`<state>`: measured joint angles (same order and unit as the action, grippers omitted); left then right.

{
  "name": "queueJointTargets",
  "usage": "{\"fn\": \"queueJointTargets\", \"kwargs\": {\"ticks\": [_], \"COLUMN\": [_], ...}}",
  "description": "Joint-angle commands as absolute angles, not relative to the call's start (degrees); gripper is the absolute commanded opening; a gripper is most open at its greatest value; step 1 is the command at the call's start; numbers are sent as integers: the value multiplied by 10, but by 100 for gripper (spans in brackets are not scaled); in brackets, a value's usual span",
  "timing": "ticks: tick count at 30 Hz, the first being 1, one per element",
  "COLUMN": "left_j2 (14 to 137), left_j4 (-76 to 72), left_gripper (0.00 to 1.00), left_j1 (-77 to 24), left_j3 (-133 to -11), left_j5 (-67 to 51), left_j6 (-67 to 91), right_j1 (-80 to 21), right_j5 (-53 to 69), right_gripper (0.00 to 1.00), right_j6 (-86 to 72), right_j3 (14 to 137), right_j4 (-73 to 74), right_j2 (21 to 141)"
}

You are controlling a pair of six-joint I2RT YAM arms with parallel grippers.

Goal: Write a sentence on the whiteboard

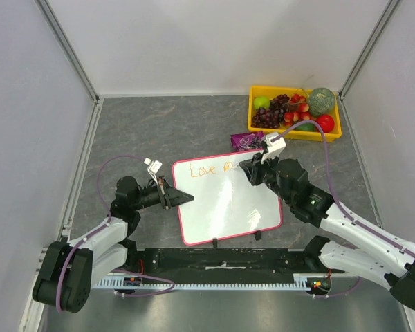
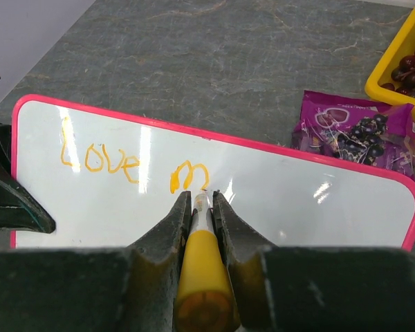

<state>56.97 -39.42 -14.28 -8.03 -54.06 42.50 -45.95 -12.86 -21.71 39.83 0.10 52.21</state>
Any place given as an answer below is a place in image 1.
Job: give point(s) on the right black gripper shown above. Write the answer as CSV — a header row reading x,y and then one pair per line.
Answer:
x,y
258,168

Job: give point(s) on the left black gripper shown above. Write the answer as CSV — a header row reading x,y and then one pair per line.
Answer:
x,y
169,196

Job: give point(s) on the pink framed whiteboard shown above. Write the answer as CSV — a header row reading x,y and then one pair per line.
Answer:
x,y
225,204

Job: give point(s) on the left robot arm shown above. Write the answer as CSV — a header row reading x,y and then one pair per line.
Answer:
x,y
71,268

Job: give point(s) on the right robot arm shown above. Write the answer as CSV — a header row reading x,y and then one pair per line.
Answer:
x,y
378,255

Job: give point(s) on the purple snack bag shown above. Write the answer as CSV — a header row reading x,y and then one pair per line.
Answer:
x,y
246,141

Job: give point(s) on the dark purple grape bunch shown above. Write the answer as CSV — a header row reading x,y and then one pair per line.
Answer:
x,y
272,117

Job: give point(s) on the green apple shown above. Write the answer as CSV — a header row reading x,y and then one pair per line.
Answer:
x,y
261,102

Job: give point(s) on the green mango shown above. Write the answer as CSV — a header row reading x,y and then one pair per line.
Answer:
x,y
305,127

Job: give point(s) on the yellow plastic tray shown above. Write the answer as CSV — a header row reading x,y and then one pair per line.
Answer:
x,y
271,92

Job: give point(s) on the red peach cluster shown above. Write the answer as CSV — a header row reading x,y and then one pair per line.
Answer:
x,y
297,110

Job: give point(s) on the red apple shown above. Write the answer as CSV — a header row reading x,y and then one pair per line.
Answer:
x,y
326,123

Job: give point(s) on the green netted melon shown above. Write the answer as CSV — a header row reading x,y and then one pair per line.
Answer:
x,y
321,101

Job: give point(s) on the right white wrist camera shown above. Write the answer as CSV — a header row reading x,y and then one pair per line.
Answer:
x,y
275,144

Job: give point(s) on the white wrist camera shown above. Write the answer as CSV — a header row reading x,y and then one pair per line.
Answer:
x,y
275,144
153,166

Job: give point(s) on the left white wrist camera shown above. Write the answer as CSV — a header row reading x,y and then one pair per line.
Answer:
x,y
153,166

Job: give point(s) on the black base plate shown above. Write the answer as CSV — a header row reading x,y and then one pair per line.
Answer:
x,y
223,265

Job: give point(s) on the light blue cable duct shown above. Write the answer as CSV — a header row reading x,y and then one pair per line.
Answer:
x,y
121,282

